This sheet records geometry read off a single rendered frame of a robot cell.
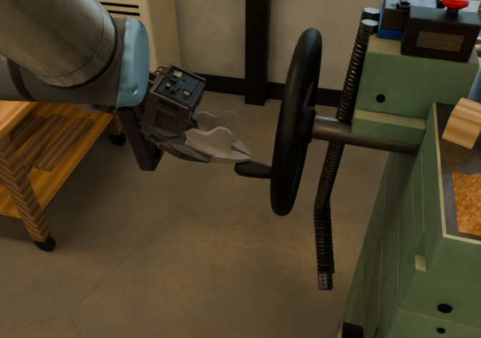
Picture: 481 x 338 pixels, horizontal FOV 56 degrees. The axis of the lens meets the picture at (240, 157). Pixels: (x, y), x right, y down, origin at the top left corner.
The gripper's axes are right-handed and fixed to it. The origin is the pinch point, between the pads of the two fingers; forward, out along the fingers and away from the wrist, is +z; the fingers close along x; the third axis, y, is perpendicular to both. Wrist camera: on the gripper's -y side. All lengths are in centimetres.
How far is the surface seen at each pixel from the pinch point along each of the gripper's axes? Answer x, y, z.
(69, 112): 77, -92, -65
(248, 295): 27, -79, 23
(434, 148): -0.7, 15.2, 19.7
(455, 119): 0.7, 18.9, 19.9
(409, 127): 6.6, 11.7, 18.7
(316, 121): 10.2, 3.6, 8.3
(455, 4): 10.8, 26.7, 14.9
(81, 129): 66, -86, -54
